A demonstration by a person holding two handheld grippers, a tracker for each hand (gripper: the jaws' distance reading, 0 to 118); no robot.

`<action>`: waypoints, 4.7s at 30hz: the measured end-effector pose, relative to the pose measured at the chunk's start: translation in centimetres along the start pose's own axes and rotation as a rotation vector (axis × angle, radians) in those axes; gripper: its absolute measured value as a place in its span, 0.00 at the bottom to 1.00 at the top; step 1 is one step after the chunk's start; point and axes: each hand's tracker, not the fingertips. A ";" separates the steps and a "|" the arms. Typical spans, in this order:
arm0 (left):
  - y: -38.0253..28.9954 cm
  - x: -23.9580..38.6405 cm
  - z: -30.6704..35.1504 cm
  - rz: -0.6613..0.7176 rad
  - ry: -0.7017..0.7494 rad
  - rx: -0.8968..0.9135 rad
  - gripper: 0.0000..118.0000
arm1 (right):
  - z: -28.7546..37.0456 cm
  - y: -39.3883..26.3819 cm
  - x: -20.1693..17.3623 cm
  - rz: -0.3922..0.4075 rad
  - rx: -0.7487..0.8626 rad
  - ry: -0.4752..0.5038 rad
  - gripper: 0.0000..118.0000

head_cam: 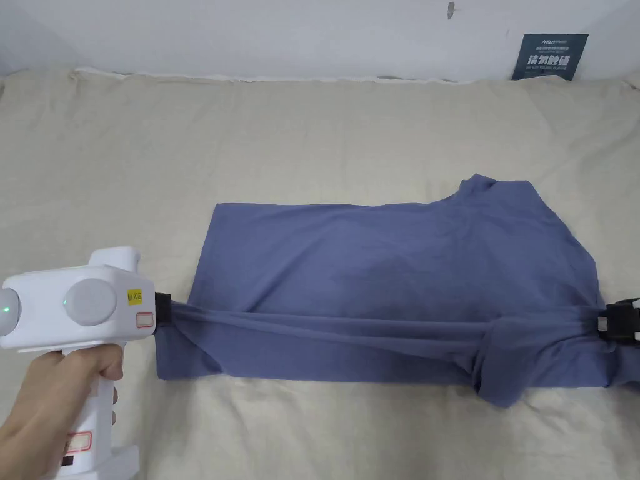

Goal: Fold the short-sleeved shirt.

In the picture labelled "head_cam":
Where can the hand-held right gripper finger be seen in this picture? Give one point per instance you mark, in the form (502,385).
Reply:
(620,331)
(624,310)

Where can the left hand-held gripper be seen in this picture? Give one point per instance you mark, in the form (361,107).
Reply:
(45,320)

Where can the blue shirt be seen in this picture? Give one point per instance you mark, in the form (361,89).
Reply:
(380,260)

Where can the person's left hand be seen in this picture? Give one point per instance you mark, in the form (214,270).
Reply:
(40,400)

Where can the dark sign card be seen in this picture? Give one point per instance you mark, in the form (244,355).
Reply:
(549,57)

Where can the bed with beige sheet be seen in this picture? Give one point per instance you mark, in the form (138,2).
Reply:
(310,135)

